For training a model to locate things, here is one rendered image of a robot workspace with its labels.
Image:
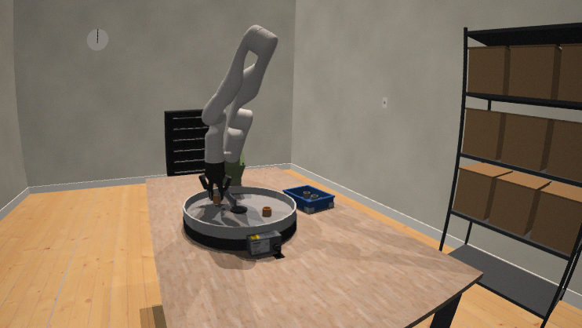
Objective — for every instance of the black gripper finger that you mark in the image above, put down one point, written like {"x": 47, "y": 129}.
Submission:
{"x": 220, "y": 186}
{"x": 202, "y": 178}

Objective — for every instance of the blue crate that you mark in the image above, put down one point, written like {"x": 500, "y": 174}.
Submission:
{"x": 309, "y": 205}

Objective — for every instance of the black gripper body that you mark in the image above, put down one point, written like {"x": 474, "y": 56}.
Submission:
{"x": 214, "y": 169}

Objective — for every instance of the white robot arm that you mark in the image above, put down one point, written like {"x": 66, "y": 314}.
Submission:
{"x": 239, "y": 89}

